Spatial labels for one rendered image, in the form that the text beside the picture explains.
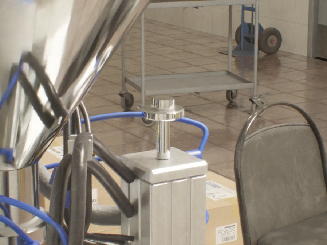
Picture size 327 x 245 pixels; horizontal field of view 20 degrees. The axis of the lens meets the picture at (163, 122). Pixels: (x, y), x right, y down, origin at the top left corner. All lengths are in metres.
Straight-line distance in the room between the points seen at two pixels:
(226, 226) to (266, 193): 0.86
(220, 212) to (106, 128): 2.82
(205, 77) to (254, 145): 4.20
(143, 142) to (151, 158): 5.35
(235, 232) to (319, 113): 3.25
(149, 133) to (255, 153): 3.46
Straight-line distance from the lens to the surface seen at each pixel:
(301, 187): 2.95
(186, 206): 0.66
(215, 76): 7.04
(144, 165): 0.65
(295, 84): 7.86
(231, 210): 3.67
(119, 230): 3.42
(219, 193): 3.79
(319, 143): 2.99
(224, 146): 5.93
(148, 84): 6.74
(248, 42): 9.49
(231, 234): 3.70
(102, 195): 3.35
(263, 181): 2.82
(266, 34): 9.11
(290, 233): 2.77
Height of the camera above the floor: 1.60
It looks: 14 degrees down
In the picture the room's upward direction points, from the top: straight up
